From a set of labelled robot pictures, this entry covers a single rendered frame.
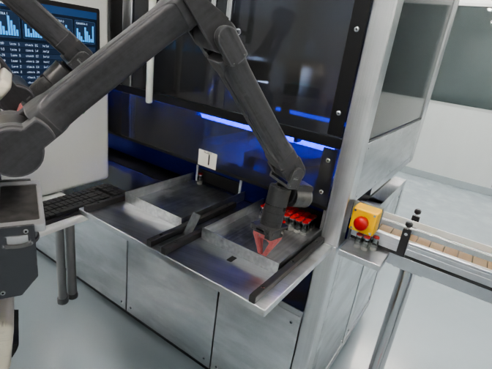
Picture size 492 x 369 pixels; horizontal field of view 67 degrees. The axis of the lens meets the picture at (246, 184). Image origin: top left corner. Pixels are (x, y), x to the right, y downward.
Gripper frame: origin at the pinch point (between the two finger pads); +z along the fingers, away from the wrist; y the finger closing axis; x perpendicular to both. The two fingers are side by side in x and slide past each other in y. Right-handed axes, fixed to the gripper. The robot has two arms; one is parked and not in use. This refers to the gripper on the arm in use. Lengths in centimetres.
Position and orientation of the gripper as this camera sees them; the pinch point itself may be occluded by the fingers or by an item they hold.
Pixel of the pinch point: (261, 255)
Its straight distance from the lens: 100.8
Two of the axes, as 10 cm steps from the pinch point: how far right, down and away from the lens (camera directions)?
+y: 5.2, -0.5, 8.5
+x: -8.2, -3.1, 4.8
